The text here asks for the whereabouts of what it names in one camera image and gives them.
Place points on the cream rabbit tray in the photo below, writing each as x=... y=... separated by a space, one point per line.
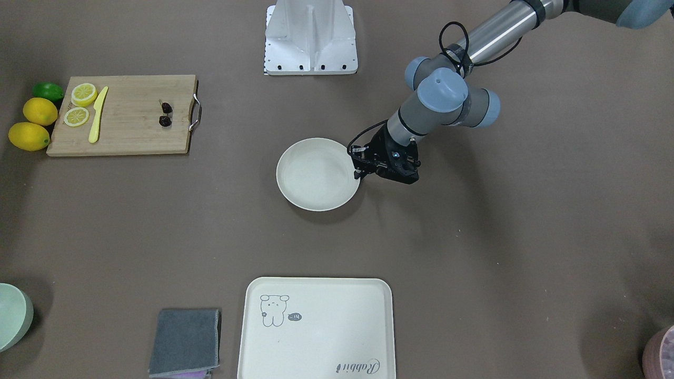
x=317 y=327

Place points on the mint green bowl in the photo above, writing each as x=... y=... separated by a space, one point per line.
x=17 y=314

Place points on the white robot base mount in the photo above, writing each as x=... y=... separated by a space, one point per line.
x=310 y=38

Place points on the outer yellow lemon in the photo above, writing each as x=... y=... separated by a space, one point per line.
x=29 y=136

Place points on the grey folded cloth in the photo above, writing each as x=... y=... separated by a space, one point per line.
x=186 y=343

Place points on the green lime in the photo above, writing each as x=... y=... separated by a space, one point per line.
x=48 y=90

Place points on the pink bowl with ice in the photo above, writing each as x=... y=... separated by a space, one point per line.
x=657 y=357

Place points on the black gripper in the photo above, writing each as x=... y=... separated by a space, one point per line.
x=380 y=145

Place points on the dark red cherry pair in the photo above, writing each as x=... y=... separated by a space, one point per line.
x=165 y=120

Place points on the cream round plate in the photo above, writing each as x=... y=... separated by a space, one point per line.
x=316 y=174

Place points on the yellow plastic knife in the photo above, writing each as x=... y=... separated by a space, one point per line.
x=98 y=104

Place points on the lemon slice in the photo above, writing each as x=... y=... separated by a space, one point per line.
x=84 y=94
x=76 y=117

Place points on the yellow lemon near board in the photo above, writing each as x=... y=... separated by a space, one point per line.
x=40 y=111

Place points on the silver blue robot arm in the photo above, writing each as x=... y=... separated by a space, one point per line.
x=441 y=96

